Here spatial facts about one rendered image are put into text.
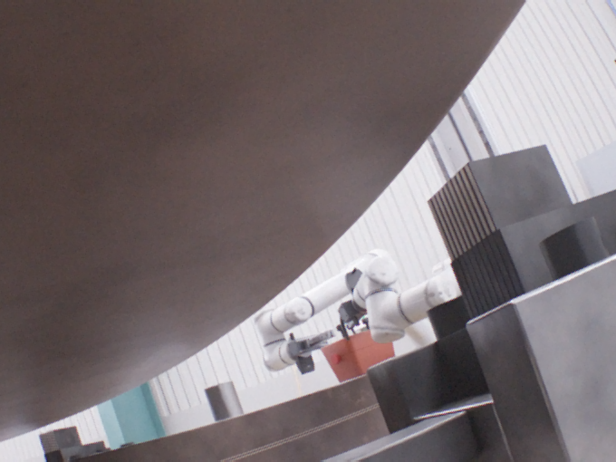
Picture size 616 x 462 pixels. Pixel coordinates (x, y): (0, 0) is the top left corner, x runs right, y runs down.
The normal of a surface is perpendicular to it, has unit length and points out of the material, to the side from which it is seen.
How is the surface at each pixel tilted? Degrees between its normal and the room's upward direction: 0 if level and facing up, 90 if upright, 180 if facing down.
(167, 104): 180
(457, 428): 90
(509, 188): 90
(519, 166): 90
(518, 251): 90
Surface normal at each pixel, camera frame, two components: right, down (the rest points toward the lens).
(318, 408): 0.58, -0.42
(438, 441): 0.26, -0.36
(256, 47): 0.33, 0.91
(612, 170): -0.49, -0.07
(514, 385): -0.91, 0.23
